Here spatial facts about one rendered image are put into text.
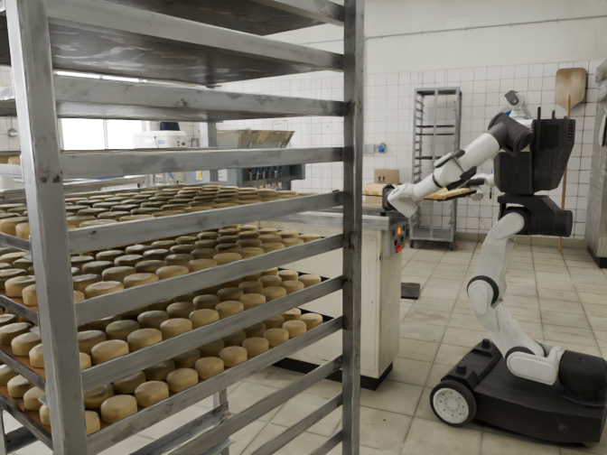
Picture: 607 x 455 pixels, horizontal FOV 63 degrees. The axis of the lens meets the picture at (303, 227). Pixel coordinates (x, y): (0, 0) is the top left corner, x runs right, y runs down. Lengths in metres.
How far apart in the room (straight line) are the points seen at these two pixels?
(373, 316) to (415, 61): 4.59
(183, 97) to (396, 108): 5.92
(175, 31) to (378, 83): 5.99
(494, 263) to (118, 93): 1.95
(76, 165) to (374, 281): 1.92
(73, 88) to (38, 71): 0.06
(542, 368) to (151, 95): 2.04
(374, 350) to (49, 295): 2.06
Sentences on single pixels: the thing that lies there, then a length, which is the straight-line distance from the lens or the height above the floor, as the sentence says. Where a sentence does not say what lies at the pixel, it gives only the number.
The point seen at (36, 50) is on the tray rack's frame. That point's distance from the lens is 0.61.
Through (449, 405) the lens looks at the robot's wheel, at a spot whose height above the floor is 0.09.
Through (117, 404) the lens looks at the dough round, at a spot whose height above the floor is 0.88.
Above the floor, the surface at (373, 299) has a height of 0.50.
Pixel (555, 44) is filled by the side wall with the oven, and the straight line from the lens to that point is 6.51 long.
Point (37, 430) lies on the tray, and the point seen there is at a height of 0.87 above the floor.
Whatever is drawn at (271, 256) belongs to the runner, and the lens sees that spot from 0.87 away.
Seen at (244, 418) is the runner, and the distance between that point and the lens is 0.93.
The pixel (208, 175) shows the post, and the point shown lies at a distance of 1.31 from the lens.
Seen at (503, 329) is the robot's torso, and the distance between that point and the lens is 2.44.
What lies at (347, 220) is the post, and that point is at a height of 1.09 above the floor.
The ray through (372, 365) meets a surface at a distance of 2.57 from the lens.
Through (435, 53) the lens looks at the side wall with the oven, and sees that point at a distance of 6.57.
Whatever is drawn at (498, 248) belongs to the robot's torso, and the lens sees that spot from 2.33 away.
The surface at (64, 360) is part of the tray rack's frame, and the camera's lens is 0.65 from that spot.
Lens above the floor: 1.26
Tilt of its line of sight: 10 degrees down
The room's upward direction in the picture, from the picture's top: 1 degrees counter-clockwise
